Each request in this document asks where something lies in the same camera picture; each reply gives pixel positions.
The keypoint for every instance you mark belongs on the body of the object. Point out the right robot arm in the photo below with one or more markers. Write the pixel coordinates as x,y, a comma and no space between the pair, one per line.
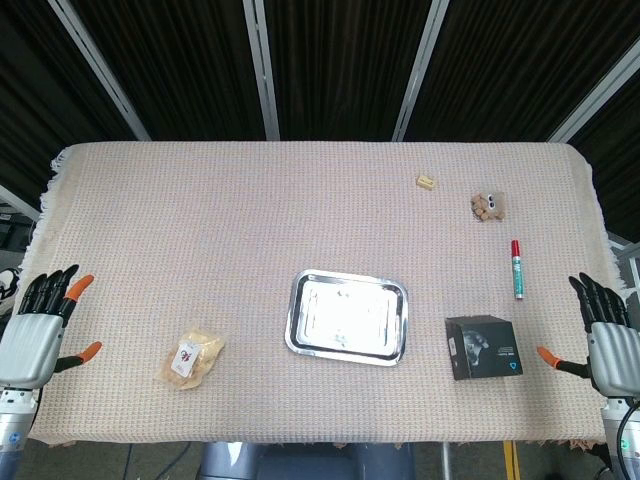
620,435

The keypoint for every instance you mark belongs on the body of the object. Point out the small yellow eraser block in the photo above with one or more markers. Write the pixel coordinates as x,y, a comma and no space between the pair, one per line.
425,182

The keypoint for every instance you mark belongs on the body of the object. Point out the beige woven tablecloth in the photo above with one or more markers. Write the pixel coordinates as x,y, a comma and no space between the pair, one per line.
320,295

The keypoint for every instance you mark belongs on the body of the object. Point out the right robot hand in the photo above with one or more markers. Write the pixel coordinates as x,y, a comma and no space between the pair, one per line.
611,350

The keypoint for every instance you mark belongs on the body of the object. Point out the red and green marker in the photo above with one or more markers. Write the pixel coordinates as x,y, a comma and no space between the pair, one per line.
517,270

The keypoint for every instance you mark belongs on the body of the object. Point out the clear plastic snack bag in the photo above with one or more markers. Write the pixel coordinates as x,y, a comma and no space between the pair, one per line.
189,357

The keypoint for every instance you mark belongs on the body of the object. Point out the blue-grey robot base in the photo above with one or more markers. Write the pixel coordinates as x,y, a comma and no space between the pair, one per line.
305,462

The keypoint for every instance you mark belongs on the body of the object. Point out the white aluminium frame post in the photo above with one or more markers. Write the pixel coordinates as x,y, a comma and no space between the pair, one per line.
262,67
100,67
595,92
419,67

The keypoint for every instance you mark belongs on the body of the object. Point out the black cardboard box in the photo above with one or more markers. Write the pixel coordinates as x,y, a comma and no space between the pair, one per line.
485,347

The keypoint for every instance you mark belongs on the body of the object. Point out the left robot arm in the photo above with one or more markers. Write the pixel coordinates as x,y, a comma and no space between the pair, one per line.
15,425

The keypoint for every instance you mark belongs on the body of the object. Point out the shiny metal tray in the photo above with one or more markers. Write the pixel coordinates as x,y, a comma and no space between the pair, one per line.
347,318

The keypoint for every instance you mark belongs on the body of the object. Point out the snack bag with googly eyes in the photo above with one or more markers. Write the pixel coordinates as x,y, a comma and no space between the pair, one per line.
488,206

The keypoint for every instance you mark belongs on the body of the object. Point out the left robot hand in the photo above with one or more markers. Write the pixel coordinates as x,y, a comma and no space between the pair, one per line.
31,342

